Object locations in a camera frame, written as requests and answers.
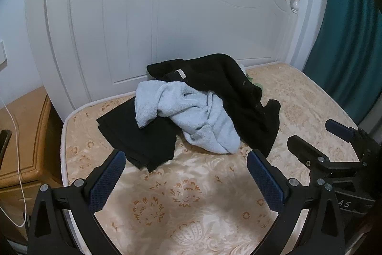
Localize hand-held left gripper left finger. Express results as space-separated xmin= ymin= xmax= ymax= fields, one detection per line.
xmin=27 ymin=149 xmax=126 ymax=255

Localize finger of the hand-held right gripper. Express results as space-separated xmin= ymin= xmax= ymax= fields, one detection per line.
xmin=287 ymin=135 xmax=361 ymax=181
xmin=325 ymin=119 xmax=363 ymax=142

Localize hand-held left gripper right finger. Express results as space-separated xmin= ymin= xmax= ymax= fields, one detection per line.
xmin=247 ymin=149 xmax=350 ymax=255

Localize black ribbed pants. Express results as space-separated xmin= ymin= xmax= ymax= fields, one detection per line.
xmin=96 ymin=98 xmax=177 ymax=172

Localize black knit sweater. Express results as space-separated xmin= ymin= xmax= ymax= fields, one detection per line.
xmin=146 ymin=53 xmax=281 ymax=155

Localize light blue fleece sweater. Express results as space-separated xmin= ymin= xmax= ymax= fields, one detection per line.
xmin=134 ymin=80 xmax=241 ymax=154

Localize beige floral mattress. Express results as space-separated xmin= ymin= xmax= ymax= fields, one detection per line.
xmin=61 ymin=62 xmax=360 ymax=255

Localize green shirt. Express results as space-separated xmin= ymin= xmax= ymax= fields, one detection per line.
xmin=246 ymin=73 xmax=265 ymax=92

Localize teal curtain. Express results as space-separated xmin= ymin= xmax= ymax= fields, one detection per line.
xmin=303 ymin=0 xmax=382 ymax=136

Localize wooden nightstand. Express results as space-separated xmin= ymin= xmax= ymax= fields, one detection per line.
xmin=0 ymin=86 xmax=64 ymax=244

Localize dark flat object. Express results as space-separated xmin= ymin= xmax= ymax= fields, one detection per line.
xmin=0 ymin=130 xmax=12 ymax=160

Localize white carved headboard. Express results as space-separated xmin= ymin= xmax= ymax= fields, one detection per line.
xmin=24 ymin=0 xmax=302 ymax=124

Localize white wall switch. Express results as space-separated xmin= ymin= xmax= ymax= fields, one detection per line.
xmin=0 ymin=40 xmax=8 ymax=70

